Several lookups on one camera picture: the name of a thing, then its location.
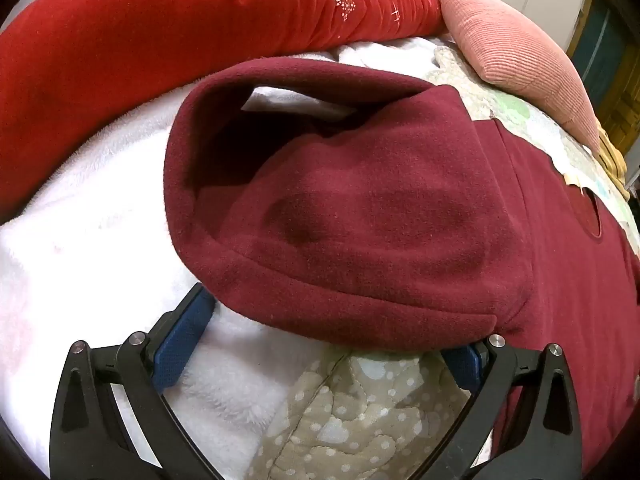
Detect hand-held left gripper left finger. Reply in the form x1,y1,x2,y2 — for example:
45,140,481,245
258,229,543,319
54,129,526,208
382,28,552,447
49,282,217,480

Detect beige dotted quilted bedspread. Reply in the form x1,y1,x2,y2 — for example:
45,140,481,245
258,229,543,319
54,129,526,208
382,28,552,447
245,45,640,480

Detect yellow cloth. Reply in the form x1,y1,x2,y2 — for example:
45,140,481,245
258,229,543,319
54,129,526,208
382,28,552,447
595,130,628,186

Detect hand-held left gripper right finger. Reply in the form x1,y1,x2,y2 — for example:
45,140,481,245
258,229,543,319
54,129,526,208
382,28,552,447
415,332,584,480

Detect maroon hoodie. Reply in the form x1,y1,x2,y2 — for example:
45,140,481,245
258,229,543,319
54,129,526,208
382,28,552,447
164,57,640,480

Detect white fleece blanket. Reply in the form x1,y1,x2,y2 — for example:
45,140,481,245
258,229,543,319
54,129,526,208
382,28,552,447
0,35,451,480

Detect red embroidered quilt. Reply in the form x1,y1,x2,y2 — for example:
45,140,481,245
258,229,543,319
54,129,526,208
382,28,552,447
0,0,446,223

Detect green and yellow cabinet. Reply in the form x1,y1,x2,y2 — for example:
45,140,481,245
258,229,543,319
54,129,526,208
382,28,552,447
565,0,640,161

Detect pink ribbed pillow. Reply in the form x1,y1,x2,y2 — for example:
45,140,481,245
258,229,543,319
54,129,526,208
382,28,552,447
425,0,601,153

